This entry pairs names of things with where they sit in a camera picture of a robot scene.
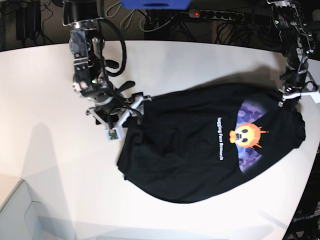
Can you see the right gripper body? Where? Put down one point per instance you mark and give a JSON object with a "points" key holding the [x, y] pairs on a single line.
{"points": [[115, 111]]}

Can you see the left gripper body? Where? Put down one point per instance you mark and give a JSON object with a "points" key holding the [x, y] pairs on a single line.
{"points": [[297, 85]]}

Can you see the black graphic t-shirt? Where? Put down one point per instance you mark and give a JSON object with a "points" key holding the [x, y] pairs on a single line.
{"points": [[196, 144]]}

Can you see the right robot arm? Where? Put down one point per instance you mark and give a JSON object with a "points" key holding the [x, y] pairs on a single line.
{"points": [[92, 72]]}

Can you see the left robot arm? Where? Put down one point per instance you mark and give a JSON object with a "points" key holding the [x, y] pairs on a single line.
{"points": [[297, 40]]}

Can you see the blue box overhead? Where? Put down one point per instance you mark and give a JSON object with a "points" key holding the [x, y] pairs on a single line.
{"points": [[156, 4]]}

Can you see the black power strip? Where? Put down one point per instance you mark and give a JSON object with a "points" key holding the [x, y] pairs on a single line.
{"points": [[216, 15]]}

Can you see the black device on floor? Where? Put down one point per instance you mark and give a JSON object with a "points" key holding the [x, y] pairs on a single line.
{"points": [[28, 21]]}

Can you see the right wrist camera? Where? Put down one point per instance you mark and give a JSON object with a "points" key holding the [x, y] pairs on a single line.
{"points": [[116, 133]]}

